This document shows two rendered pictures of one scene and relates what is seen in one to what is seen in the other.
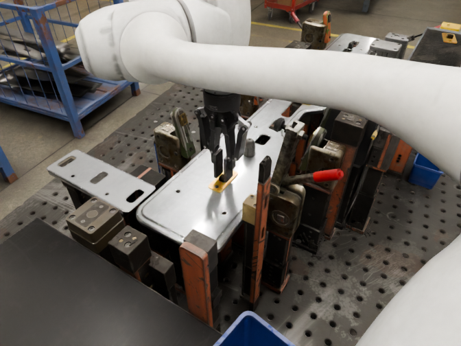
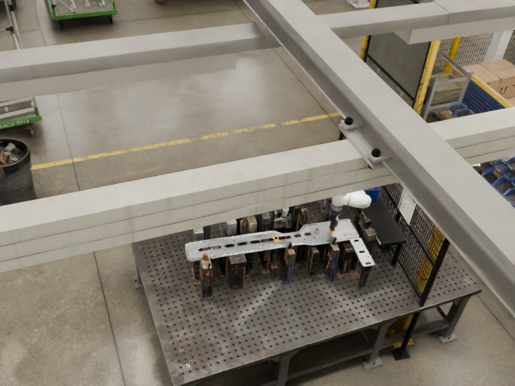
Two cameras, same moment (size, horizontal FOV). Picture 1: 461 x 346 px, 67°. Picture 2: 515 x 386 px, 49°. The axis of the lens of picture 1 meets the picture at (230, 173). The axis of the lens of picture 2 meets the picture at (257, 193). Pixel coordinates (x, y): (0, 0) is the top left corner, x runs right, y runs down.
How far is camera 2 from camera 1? 4.64 m
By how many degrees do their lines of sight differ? 90
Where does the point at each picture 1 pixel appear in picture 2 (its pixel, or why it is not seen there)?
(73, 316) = (382, 221)
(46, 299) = (385, 227)
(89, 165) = (362, 257)
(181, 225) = (351, 227)
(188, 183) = (340, 235)
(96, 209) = (369, 232)
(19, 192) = not seen: outside the picture
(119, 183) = (358, 246)
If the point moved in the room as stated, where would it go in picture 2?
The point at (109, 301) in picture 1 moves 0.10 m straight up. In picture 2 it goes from (375, 220) to (377, 210)
